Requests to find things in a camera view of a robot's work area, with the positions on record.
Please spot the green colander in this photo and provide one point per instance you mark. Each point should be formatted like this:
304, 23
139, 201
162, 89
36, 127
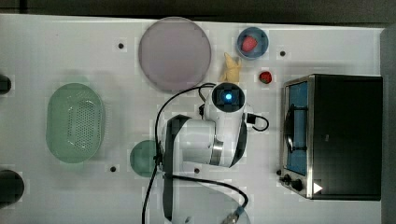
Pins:
75, 123

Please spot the blue bowl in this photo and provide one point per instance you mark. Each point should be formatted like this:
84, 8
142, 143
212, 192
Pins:
260, 36

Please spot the green mug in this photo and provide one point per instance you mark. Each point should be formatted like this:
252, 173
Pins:
144, 158

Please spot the small red strawberry toy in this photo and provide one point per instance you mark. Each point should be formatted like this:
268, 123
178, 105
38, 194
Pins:
265, 77

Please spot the peeled banana toy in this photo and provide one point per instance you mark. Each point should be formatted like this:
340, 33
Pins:
232, 70

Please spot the black cylinder container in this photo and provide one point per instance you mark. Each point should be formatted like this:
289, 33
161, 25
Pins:
5, 84

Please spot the purple round plate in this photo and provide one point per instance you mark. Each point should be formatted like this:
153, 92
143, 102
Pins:
174, 54

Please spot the strawberry in bowl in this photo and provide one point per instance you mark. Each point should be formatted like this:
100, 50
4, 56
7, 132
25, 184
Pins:
249, 44

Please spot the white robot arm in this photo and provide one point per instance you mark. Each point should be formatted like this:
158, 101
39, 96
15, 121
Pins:
219, 138

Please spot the black toaster oven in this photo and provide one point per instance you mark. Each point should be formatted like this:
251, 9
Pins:
331, 147

